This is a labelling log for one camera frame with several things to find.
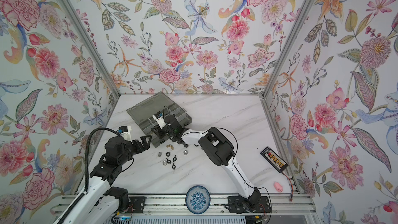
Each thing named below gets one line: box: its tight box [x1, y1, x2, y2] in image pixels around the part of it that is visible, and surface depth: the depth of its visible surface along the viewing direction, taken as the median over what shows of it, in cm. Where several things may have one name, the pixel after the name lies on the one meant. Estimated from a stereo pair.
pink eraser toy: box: [273, 181, 284, 193], surface depth 80 cm
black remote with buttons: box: [260, 146, 289, 174], surface depth 90 cm
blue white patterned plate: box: [185, 185, 211, 215], surface depth 76 cm
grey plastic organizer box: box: [125, 91, 193, 148], surface depth 109 cm
